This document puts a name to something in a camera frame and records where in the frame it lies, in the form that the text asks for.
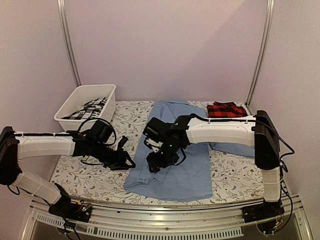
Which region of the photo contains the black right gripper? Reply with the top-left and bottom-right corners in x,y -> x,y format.
147,141 -> 181,172

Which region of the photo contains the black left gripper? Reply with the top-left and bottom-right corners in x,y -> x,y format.
91,141 -> 136,171

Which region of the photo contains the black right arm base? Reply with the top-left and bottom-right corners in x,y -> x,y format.
241,200 -> 285,223

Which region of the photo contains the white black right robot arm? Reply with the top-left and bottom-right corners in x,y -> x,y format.
143,110 -> 281,218

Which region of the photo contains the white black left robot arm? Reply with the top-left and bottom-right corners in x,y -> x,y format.
0,125 -> 136,217

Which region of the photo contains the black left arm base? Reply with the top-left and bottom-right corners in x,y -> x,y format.
48,198 -> 92,223

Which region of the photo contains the black white plaid shirt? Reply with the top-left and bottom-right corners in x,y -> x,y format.
62,97 -> 108,120

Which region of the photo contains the red black plaid folded shirt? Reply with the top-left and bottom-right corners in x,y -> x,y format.
206,101 -> 248,118

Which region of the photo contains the white plastic bin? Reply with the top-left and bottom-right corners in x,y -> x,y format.
53,84 -> 117,131

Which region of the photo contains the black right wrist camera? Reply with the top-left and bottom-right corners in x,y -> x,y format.
142,117 -> 172,143

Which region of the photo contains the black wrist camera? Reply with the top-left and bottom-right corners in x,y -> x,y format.
142,117 -> 172,143
90,120 -> 113,144

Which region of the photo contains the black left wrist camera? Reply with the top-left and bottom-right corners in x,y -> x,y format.
90,120 -> 113,144

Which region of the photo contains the aluminium front rail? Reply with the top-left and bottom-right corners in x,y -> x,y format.
22,194 -> 314,240

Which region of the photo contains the left aluminium frame post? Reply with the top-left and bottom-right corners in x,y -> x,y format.
57,0 -> 82,87

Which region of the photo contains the aluminium frame post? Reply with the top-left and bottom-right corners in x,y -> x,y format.
245,0 -> 275,108
57,0 -> 82,87

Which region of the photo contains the right aluminium frame post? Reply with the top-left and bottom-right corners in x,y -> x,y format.
245,0 -> 275,108

